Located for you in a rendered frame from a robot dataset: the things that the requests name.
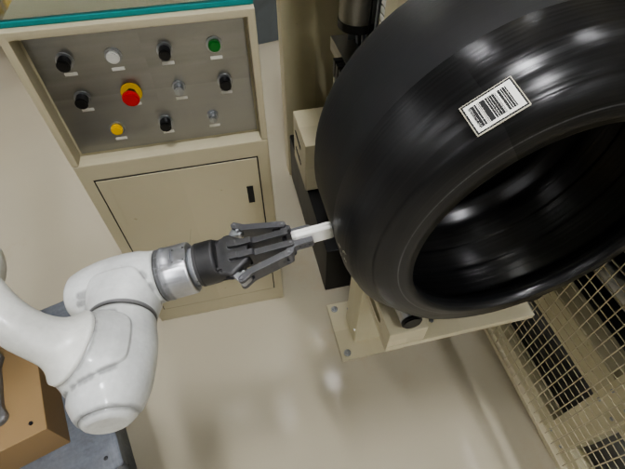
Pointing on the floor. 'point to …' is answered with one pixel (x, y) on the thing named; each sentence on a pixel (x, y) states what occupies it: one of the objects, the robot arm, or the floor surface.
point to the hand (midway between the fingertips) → (312, 234)
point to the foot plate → (349, 349)
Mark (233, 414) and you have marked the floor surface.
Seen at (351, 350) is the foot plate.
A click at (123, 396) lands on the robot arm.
